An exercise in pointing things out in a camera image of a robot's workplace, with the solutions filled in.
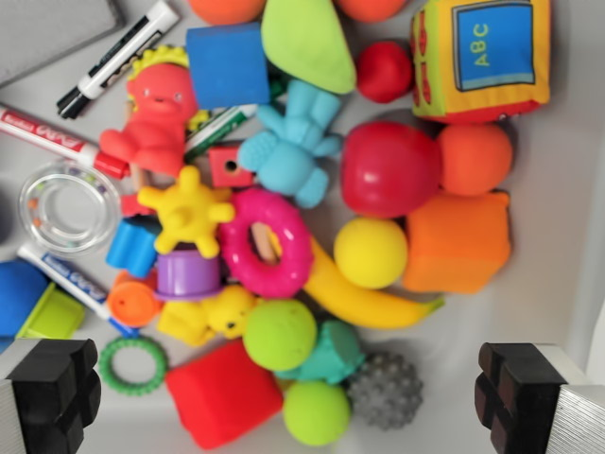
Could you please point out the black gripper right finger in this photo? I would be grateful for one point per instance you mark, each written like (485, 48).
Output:
(520, 397)

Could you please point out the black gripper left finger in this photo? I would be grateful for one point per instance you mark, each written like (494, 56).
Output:
(52, 397)

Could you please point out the lime green plastic block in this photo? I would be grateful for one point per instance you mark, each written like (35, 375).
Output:
(52, 314)

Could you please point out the blue ball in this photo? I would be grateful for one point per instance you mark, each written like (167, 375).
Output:
(19, 298)

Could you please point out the blue whiteboard marker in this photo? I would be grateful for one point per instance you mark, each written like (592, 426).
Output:
(71, 279)

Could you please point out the orange plastic cup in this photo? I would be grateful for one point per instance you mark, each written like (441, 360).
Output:
(132, 300)

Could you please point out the grey spiky ball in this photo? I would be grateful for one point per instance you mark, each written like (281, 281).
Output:
(385, 392)

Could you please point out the orange soft cube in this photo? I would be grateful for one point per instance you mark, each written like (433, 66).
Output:
(458, 241)

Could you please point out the blue flower-shaped block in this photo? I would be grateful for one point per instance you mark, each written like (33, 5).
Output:
(130, 248)

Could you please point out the red soft cube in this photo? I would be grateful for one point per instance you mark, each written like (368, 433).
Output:
(222, 395)

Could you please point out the purple plastic cup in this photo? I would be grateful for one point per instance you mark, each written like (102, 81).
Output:
(186, 276)

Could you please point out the yellow plastic banana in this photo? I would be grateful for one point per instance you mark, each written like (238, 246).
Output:
(359, 302)

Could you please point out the teal rubber toy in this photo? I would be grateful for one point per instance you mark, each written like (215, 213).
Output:
(338, 352)

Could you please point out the yellow duck toy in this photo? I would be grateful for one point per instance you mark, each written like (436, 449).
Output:
(222, 314)

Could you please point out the lime green ball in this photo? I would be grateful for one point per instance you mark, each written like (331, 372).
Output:
(279, 336)
(316, 413)

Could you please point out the yellow ball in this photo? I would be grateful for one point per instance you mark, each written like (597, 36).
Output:
(371, 253)

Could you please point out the yellow spiky rubber toy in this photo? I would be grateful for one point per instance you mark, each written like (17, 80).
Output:
(186, 213)

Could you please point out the orange ball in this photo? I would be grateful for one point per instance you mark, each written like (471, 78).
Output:
(475, 158)
(227, 9)
(371, 7)

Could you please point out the red whiteboard marker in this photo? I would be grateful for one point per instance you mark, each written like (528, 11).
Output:
(47, 137)

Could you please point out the red plastic apple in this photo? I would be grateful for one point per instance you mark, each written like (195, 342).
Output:
(387, 170)

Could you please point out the wooden stick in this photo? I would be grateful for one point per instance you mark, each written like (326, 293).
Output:
(265, 241)

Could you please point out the red rubber animal toy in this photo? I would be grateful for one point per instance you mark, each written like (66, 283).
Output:
(158, 118)

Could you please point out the green whiteboard marker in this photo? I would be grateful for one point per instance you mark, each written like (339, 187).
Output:
(215, 128)

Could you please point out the light blue rubber toy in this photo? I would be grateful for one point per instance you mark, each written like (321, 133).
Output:
(295, 151)

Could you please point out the fabric ABC cube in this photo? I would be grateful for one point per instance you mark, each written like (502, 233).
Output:
(482, 61)

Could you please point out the small red ball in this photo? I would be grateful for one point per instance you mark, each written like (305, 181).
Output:
(384, 72)

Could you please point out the black whiteboard marker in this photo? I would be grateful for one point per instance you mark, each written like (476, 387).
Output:
(124, 51)

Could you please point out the grey foam pad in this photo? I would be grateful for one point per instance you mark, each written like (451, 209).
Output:
(47, 33)

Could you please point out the blue foam cube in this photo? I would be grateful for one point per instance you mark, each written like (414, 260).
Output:
(227, 66)

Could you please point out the lime green soft wedge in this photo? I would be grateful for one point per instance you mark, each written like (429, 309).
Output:
(302, 42)

